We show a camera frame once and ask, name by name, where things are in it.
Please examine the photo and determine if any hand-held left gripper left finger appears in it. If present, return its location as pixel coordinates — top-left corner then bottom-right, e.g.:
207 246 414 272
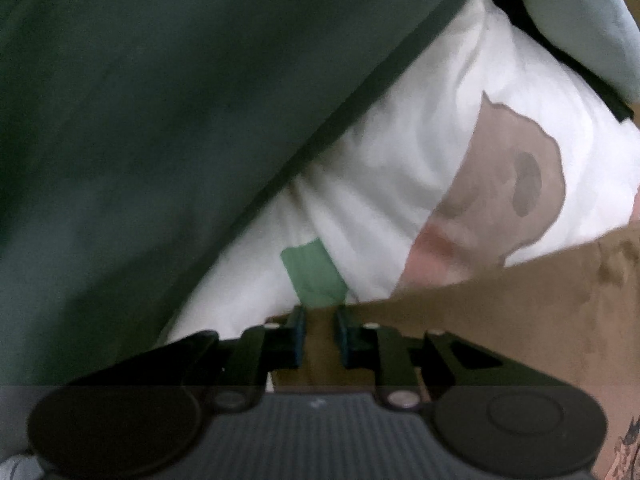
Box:
150 305 307 411

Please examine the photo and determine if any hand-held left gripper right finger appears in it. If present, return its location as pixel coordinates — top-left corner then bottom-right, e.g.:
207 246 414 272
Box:
335 305 505 411

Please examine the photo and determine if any brown printed t-shirt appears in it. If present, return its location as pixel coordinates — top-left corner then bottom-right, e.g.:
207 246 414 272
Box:
265 225 640 480

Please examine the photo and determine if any bear-print cream blanket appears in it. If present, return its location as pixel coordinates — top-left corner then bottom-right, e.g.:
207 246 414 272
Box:
160 0 640 346

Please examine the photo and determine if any dark green blanket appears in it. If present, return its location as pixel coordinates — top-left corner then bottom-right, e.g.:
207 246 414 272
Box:
0 0 481 391

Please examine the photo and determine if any grey neck pillow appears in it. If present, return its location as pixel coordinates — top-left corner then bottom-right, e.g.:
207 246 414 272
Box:
515 0 640 101

